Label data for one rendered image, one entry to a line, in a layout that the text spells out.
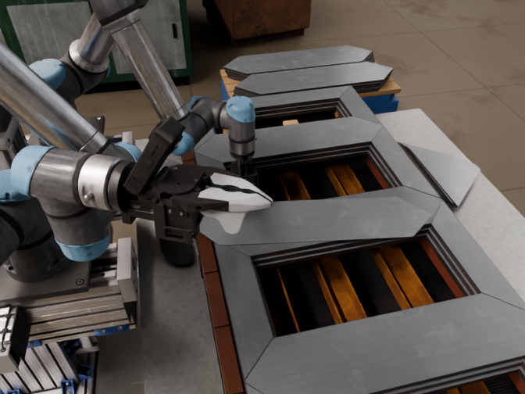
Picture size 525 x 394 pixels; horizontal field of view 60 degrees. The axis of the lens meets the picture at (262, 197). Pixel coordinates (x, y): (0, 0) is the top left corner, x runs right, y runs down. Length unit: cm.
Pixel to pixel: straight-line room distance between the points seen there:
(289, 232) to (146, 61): 62
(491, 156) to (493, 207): 168
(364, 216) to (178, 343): 66
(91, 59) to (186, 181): 90
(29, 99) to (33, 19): 302
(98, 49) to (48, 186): 79
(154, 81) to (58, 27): 269
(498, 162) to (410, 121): 136
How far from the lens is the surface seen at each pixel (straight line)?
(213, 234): 137
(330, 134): 178
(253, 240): 134
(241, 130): 125
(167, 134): 56
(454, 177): 182
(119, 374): 192
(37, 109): 81
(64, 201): 69
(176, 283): 150
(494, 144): 360
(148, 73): 115
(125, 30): 114
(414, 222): 147
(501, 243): 168
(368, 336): 118
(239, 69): 227
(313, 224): 139
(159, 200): 61
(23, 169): 70
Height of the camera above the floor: 185
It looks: 42 degrees down
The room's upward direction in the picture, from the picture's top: straight up
